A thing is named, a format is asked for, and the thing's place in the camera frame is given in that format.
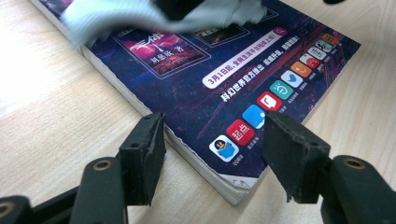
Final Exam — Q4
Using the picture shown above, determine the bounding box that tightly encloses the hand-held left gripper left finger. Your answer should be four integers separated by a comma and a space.
119, 112, 166, 207

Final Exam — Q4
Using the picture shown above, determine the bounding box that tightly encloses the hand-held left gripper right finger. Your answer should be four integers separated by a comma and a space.
261, 111, 332, 204

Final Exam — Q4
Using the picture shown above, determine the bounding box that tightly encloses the dark illustrated magazine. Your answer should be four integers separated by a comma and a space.
29, 0, 362, 206

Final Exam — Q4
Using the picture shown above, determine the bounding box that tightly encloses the light blue cloth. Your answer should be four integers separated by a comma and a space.
60, 0, 269, 48

